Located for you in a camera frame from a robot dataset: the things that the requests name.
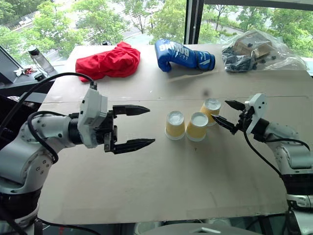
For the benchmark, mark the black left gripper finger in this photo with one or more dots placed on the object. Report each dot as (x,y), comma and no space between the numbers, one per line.
(130,110)
(133,145)

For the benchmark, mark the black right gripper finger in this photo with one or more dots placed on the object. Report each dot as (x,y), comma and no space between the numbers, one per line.
(223,122)
(235,104)

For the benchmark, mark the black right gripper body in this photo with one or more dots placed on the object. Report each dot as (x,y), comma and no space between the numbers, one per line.
(242,121)

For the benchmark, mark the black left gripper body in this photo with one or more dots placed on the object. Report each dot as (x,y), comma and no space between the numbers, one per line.
(107,129)

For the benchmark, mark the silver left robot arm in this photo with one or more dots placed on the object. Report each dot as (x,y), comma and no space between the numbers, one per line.
(29,151)

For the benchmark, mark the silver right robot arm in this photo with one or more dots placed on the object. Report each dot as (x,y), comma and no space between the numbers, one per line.
(288,156)

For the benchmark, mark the yellow paper cup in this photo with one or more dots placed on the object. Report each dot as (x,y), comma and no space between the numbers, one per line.
(174,125)
(210,110)
(197,127)

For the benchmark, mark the red cloth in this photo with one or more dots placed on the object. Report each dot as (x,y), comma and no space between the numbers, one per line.
(110,62)

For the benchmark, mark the clear plastic bag of parts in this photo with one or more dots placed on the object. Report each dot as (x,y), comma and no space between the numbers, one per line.
(256,52)

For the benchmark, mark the blue boxing glove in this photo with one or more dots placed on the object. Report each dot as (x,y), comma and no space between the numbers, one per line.
(182,56)

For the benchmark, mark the clear water bottle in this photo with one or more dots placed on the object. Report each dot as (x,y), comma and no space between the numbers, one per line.
(42,60)

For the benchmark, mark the dark side desk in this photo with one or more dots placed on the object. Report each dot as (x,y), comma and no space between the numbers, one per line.
(14,73)

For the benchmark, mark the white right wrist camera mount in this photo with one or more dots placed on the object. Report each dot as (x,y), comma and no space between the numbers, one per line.
(255,112)

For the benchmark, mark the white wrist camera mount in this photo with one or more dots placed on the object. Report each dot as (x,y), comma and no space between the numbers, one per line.
(92,117)
(255,112)

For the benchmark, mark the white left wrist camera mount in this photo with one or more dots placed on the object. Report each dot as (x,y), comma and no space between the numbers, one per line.
(92,117)

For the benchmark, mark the black window frame post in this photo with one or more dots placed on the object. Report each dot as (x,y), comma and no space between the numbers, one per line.
(193,22)

